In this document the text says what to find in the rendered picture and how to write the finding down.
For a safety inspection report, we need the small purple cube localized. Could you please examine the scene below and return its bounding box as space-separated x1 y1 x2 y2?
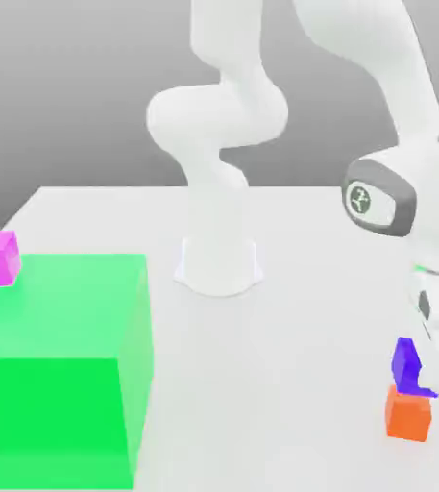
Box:
390 336 439 400

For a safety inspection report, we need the small orange cube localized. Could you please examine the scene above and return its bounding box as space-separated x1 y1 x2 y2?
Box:
384 384 434 444

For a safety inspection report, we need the large green box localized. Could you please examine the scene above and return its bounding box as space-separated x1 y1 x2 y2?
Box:
0 252 156 492

